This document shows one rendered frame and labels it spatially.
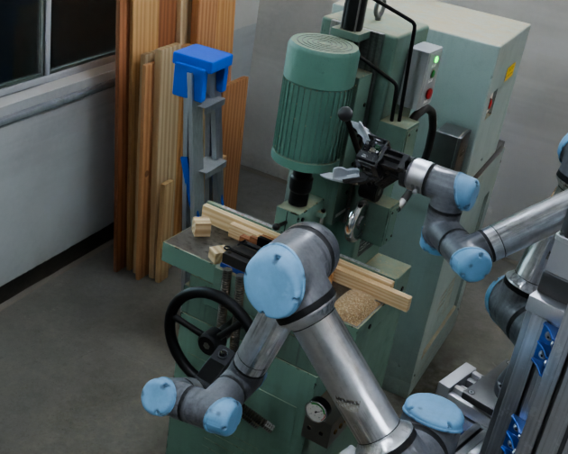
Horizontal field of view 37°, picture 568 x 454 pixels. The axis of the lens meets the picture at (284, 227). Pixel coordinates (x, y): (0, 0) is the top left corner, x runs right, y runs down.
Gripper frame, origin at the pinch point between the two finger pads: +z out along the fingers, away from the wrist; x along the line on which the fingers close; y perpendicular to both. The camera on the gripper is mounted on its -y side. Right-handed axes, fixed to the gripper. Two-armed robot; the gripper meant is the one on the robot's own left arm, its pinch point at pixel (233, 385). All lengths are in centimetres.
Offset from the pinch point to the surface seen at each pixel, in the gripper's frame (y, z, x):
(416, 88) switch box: -86, 27, 5
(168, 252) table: -20.8, 15.3, -39.0
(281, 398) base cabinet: 3.4, 29.5, 2.1
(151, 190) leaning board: -33, 124, -121
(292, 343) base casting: -12.2, 20.3, 2.3
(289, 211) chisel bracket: -43.5, 15.6, -10.5
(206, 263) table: -22.4, 14.4, -26.6
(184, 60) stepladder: -80, 64, -90
